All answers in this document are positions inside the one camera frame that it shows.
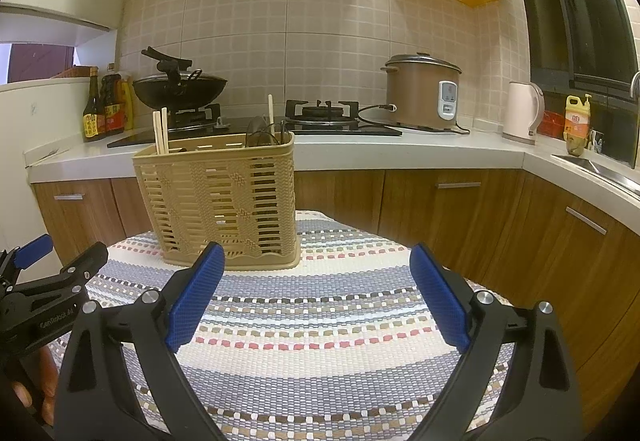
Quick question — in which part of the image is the black gas cooktop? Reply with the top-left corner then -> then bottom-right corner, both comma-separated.
106,100 -> 403,149

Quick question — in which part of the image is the black wok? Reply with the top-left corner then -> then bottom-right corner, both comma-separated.
132,71 -> 228,112

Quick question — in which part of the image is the pale pink electric kettle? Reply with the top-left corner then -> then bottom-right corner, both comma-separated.
501,80 -> 546,145

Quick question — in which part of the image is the dark window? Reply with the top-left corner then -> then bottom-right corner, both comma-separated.
505,0 -> 640,96

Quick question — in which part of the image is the clear grey plastic spoon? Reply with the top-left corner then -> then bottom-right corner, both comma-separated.
246,115 -> 273,148

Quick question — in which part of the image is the red plastic basket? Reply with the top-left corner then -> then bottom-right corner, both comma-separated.
542,110 -> 566,139

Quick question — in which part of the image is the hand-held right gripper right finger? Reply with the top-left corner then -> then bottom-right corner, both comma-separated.
409,242 -> 586,441

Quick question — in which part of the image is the black burner grate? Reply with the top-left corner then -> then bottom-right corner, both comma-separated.
150,104 -> 222,129
285,100 -> 360,124

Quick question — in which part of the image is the yellow cooking oil bottle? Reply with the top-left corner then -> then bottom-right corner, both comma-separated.
564,94 -> 593,157

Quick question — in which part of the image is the red label sauce bottle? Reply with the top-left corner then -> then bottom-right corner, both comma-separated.
100,74 -> 125,134

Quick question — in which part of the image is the dark soy sauce bottle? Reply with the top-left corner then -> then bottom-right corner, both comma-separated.
83,67 -> 107,142

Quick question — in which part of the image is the black power cable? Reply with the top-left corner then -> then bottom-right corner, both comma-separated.
357,103 -> 399,128

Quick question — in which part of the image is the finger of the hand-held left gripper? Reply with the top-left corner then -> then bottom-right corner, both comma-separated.
0,233 -> 54,294
15,242 -> 109,303

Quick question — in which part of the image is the brown rice cooker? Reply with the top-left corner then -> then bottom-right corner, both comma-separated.
381,52 -> 462,131

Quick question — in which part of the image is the beige plastic utensil basket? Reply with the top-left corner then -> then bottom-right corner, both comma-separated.
131,131 -> 302,270

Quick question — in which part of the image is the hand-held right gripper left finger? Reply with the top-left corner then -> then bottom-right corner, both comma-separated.
52,241 -> 228,441

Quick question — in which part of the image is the wooden cabinet door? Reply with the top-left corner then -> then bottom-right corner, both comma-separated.
111,178 -> 151,238
582,216 -> 640,427
377,170 -> 526,287
295,170 -> 386,234
482,171 -> 631,362
32,178 -> 126,267

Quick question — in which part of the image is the yellow sauce bottle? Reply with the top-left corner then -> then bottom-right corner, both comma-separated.
120,76 -> 135,131

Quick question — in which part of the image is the person's left hand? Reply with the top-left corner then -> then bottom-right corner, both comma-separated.
10,346 -> 60,414

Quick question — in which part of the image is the striped woven table mat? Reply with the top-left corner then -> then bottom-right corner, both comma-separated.
47,210 -> 513,441

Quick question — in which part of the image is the steel sink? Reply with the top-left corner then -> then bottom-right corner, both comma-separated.
552,154 -> 640,202

